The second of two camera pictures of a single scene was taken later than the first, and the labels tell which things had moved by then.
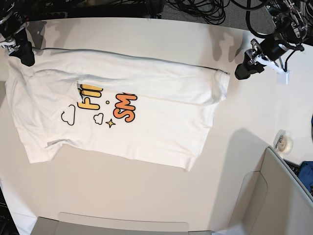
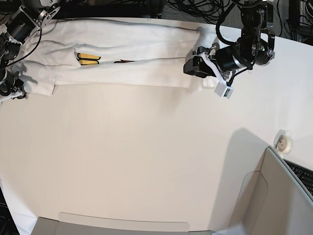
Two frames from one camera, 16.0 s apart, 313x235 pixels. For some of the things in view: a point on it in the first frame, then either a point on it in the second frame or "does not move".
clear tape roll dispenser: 283,142 does not move
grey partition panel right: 274,200 does not move
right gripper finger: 257,68 → 207,72
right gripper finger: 243,71 → 196,65
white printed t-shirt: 83,103 → 106,52
